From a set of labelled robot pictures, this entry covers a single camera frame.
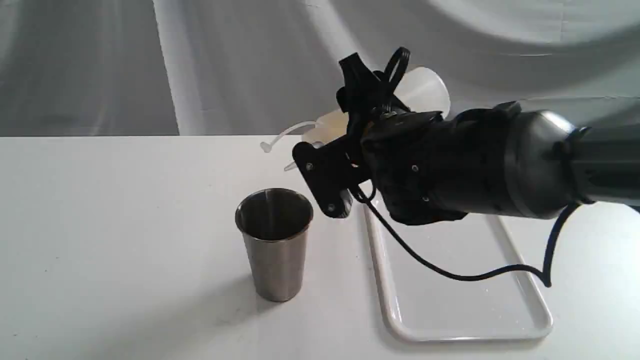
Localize translucent squeeze bottle amber liquid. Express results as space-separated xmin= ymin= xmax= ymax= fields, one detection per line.
xmin=259 ymin=67 xmax=451 ymax=153

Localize black cable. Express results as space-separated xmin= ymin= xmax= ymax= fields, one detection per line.
xmin=350 ymin=46 xmax=583 ymax=288

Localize white plastic tray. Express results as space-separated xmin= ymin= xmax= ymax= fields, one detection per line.
xmin=363 ymin=194 xmax=554 ymax=343

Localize grey fabric backdrop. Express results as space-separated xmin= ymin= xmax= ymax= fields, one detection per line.
xmin=0 ymin=0 xmax=639 ymax=137

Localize stainless steel cup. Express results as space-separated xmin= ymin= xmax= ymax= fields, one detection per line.
xmin=234 ymin=187 xmax=314 ymax=303

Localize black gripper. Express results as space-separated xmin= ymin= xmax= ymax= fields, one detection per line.
xmin=292 ymin=53 xmax=443 ymax=219

